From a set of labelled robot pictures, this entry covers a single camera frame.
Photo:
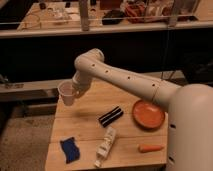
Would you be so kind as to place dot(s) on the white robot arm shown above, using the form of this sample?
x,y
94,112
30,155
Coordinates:
x,y
189,108

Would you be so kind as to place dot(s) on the black white striped case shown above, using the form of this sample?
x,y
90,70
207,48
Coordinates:
x,y
111,116

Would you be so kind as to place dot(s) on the wooden table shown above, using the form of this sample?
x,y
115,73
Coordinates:
x,y
80,121

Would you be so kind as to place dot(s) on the orange plate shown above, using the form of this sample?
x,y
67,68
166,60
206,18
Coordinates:
x,y
148,115

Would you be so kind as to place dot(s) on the white tube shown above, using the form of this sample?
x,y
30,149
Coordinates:
x,y
105,147

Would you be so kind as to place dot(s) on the black bag on workbench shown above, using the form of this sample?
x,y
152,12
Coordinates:
x,y
113,17

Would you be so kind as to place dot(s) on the orange carrot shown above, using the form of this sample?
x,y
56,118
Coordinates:
x,y
144,148

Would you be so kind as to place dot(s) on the blue cloth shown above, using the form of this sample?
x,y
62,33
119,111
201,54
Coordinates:
x,y
70,149

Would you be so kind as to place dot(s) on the red cloth on workbench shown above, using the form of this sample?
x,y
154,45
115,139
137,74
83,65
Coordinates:
x,y
135,12

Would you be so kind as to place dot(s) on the background workbench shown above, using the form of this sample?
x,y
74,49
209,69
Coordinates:
x,y
35,18

